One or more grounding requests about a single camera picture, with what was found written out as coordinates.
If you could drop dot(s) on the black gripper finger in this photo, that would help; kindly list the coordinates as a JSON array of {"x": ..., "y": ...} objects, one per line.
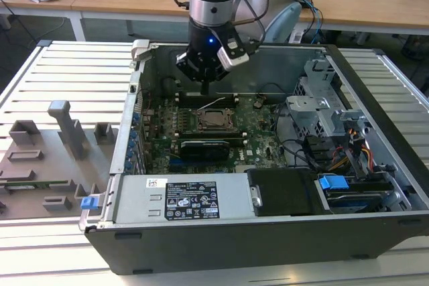
[
  {"x": 214, "y": 73},
  {"x": 189, "y": 66}
]

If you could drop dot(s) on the CPU socket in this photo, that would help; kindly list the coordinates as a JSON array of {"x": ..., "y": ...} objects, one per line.
[{"x": 199, "y": 131}]

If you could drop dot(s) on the black RAM stick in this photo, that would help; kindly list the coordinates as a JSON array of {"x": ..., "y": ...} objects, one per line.
[{"x": 191, "y": 98}]

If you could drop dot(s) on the grey case latch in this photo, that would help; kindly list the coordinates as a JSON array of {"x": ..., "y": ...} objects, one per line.
[{"x": 140, "y": 48}]

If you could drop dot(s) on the black graphics card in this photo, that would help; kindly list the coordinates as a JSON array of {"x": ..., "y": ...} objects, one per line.
[{"x": 204, "y": 150}]

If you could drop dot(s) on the green motherboard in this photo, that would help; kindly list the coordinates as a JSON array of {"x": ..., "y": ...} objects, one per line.
[{"x": 258, "y": 145}]

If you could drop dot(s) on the small white box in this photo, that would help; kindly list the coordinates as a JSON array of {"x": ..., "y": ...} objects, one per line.
[{"x": 296, "y": 36}]

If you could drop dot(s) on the metal drive cage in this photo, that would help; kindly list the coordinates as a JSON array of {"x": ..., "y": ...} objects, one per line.
[{"x": 308, "y": 112}]

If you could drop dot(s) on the black plastic shroud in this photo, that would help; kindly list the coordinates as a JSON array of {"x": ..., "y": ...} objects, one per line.
[{"x": 285, "y": 192}]

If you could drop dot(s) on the grey power supply unit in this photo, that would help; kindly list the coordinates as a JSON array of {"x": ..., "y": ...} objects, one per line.
[{"x": 134, "y": 199}]

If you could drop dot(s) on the blue disk carrier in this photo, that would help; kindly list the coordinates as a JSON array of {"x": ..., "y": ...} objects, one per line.
[{"x": 333, "y": 183}]

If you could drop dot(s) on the grey parts rack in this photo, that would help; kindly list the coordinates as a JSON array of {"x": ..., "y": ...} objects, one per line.
[{"x": 50, "y": 152}]

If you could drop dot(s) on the blue plastic latch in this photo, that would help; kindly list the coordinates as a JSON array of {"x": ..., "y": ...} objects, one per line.
[{"x": 90, "y": 203}]

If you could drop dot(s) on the black open PC case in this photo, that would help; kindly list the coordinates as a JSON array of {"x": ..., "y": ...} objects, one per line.
[{"x": 234, "y": 249}]

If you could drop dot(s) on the green RAM stick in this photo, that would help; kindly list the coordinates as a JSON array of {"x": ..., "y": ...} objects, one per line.
[{"x": 40, "y": 183}]

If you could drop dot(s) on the black mesh bin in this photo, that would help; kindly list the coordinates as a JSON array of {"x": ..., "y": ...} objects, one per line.
[{"x": 415, "y": 48}]

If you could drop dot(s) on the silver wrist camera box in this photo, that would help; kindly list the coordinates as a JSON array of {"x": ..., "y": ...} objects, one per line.
[{"x": 231, "y": 60}]

